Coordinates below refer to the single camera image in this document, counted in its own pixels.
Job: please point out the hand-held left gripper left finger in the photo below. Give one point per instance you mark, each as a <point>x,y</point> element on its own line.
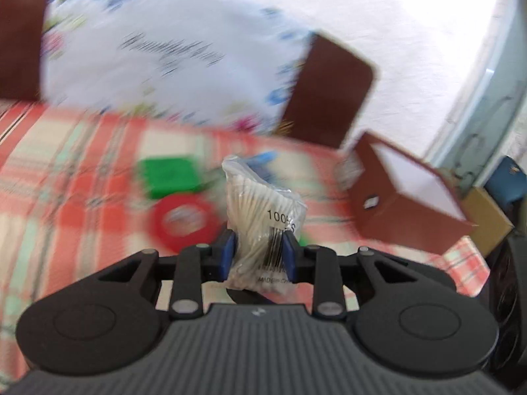
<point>227,255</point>

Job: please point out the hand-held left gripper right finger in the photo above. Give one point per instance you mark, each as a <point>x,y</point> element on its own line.
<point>290,257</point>

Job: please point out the clear bag of cotton swabs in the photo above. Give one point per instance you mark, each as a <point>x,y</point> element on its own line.
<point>263,222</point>

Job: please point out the red tape roll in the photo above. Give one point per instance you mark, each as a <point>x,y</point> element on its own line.
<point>185,220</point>

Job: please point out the green cardboard box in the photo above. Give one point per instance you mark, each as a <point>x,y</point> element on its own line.
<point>169,175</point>

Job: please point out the brown box with white inside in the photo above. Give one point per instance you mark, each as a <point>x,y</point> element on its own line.
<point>401,197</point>

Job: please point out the small green item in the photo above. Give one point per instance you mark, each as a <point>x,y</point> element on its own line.
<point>304,242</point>

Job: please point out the light blue plastic item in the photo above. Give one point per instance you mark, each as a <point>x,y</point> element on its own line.
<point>261,160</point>

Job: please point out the red checked tablecloth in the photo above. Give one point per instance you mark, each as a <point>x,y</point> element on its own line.
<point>82,214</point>

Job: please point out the brown chair back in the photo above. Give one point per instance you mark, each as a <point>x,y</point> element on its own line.
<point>20,37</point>
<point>329,90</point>

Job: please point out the large cardboard box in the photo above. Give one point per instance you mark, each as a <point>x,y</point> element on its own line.
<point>488,218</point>

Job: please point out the white floral cloth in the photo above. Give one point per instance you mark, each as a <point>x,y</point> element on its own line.
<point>164,49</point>

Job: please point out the frosted glass door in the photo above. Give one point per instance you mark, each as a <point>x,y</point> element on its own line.
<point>481,103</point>

